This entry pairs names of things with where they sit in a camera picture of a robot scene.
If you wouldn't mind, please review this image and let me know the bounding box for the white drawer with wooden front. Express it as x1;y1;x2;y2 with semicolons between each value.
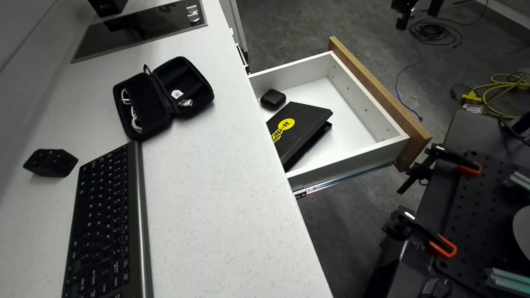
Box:
248;36;434;196

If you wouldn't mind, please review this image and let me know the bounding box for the open black zip case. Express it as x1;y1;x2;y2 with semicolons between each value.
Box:
112;56;215;142

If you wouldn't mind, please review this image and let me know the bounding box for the black box with yellow label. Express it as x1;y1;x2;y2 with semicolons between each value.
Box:
266;101;334;173

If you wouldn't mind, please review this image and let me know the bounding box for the small black rounded case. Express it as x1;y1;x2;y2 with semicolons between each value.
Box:
260;89;287;111

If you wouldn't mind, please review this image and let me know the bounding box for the small white adapter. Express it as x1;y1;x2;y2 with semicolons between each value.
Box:
171;89;193;108

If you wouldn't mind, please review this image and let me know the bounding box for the black clamp with orange grip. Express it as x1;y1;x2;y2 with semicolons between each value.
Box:
396;142;483;195
381;205;458;260

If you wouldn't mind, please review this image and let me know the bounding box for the black glass cooktop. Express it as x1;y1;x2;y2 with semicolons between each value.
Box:
70;0;208;64

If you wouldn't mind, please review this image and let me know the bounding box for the black keyboard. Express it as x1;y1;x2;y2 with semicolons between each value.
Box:
61;140;154;298

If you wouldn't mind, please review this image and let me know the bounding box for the black object on cooktop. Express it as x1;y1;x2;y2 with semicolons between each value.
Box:
87;0;129;18

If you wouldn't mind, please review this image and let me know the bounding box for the black hexagonal block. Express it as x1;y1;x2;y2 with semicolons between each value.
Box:
22;148;79;178

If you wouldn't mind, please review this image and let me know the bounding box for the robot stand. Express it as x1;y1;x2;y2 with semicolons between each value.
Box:
364;109;530;298

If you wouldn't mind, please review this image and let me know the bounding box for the aluminium profile bar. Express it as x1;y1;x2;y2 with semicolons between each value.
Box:
484;267;530;297
503;169;530;192

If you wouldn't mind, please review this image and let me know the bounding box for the white cable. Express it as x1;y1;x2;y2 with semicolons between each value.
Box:
121;89;144;134

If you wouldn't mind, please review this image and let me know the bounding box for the blue cable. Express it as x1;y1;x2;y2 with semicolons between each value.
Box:
393;41;425;123

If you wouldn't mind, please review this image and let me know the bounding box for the coil of black cable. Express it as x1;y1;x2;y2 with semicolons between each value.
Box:
409;18;464;49

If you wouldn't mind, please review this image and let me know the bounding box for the yellow cable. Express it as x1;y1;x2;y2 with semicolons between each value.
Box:
461;72;530;121

